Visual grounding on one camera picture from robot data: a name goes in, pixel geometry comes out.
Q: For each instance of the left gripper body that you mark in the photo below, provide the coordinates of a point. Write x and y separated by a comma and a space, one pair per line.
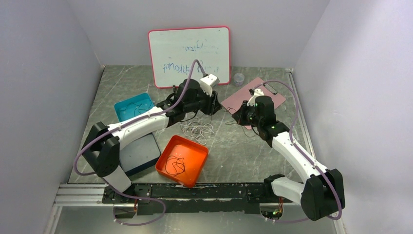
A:
209, 103

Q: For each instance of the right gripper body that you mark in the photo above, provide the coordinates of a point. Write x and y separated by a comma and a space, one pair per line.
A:
245, 117

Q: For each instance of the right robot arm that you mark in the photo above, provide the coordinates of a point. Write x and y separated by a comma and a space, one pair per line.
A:
321, 192

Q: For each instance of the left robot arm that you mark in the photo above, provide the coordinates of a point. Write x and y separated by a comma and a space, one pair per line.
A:
104, 142

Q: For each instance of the pink clipboard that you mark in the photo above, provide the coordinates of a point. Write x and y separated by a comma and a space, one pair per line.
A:
249, 92

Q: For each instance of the clear jar of paperclips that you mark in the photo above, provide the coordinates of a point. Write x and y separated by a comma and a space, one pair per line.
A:
238, 79

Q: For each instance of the orange square tray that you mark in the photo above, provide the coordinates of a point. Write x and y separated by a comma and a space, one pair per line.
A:
182, 161

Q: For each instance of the red-framed whiteboard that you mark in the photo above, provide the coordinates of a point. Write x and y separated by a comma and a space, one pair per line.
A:
172, 52

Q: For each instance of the teal square tray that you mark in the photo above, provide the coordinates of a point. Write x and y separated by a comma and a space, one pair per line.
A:
133, 106

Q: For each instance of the dark blue square tray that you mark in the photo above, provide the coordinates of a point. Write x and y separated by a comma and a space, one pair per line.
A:
139, 155

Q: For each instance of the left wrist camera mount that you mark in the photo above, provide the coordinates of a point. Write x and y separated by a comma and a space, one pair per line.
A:
207, 84

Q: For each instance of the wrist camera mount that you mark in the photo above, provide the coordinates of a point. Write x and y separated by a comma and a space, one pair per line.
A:
207, 84
255, 93

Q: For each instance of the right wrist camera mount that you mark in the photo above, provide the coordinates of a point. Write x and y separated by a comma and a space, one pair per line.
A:
255, 93

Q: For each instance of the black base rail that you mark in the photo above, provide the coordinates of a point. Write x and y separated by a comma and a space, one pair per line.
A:
154, 198

